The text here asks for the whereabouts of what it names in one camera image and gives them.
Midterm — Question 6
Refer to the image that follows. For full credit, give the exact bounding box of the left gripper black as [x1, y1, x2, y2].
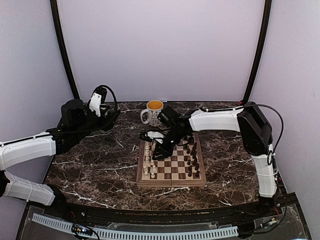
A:
[72, 104, 120, 141]

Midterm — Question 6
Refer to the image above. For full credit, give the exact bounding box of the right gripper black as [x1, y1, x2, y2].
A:
[152, 128, 187, 160]

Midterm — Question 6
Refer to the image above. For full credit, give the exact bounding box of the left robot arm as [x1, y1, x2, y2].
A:
[0, 104, 120, 218]

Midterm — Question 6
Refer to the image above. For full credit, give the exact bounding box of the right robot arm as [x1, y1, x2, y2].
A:
[145, 101, 277, 217]

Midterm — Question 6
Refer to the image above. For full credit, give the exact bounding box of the wooden chess board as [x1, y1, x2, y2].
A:
[136, 133, 207, 188]

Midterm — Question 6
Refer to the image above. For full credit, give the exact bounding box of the yellow inside patterned mug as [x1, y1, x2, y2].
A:
[140, 100, 164, 127]

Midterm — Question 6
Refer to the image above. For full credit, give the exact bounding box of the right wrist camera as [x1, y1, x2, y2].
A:
[139, 130, 165, 143]

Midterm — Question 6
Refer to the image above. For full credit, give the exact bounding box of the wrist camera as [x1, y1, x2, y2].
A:
[139, 130, 165, 143]
[88, 85, 110, 117]

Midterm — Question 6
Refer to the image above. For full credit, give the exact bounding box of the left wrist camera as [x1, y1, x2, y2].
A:
[88, 85, 110, 117]

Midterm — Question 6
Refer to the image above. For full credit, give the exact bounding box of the white cable duct strip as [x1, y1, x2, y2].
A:
[31, 213, 239, 240]

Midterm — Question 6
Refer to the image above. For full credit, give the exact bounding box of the black frame post left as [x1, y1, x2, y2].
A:
[49, 0, 80, 99]

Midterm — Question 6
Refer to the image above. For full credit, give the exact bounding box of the black frame post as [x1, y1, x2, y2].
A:
[242, 0, 272, 105]
[49, 0, 80, 99]

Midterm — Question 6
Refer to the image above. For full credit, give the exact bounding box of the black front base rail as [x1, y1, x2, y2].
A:
[24, 193, 298, 226]

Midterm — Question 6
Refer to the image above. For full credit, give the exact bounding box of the black frame post right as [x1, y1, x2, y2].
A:
[242, 0, 272, 105]

